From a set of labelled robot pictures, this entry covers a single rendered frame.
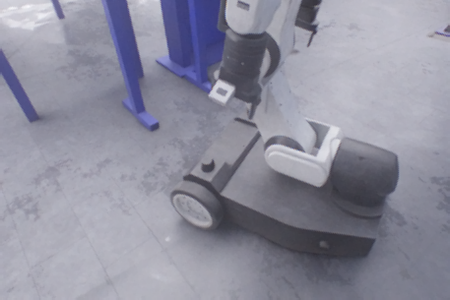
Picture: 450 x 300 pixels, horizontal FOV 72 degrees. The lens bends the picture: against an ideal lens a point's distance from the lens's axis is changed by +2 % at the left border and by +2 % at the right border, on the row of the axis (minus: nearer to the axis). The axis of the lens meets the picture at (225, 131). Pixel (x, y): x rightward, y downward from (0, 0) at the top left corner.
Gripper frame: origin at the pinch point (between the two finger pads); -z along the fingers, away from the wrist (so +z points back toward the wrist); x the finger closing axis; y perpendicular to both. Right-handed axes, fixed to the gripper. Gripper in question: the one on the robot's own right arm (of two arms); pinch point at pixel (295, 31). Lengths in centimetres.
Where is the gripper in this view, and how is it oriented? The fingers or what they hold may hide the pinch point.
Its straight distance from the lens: 111.6
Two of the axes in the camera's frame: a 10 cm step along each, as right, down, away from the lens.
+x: -8.6, -4.5, 2.5
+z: 1.4, -6.8, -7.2
